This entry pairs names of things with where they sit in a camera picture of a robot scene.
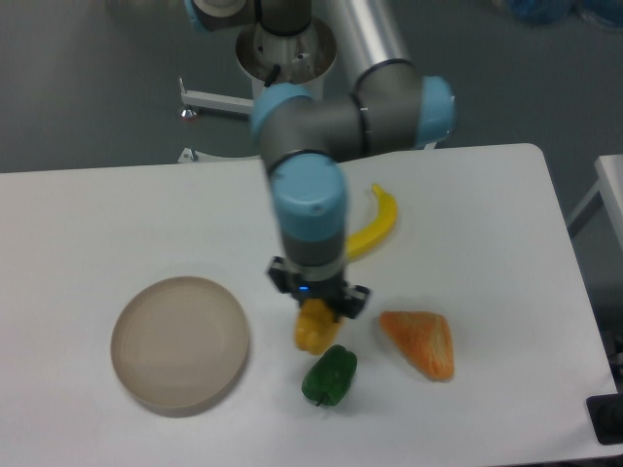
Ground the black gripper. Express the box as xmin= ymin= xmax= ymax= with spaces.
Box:
xmin=266 ymin=256 xmax=371 ymax=319

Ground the blue bag in background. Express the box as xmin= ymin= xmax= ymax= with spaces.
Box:
xmin=494 ymin=0 xmax=622 ymax=32

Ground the orange bread wedge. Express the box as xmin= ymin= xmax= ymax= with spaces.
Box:
xmin=379 ymin=310 xmax=455 ymax=381

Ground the yellow bell pepper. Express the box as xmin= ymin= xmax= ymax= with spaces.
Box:
xmin=294 ymin=299 xmax=343 ymax=355

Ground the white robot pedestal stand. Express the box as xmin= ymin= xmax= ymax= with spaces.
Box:
xmin=178 ymin=18 xmax=337 ymax=121

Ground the green bell pepper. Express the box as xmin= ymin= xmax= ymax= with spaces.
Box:
xmin=301 ymin=344 xmax=358 ymax=407

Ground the beige round plate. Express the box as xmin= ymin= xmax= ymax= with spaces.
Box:
xmin=110 ymin=276 xmax=250 ymax=417

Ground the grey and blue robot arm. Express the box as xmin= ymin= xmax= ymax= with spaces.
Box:
xmin=185 ymin=1 xmax=456 ymax=319

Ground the black device at table edge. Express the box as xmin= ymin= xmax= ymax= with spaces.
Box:
xmin=586 ymin=393 xmax=622 ymax=446

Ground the yellow banana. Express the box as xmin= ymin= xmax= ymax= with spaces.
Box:
xmin=346 ymin=183 xmax=398 ymax=262

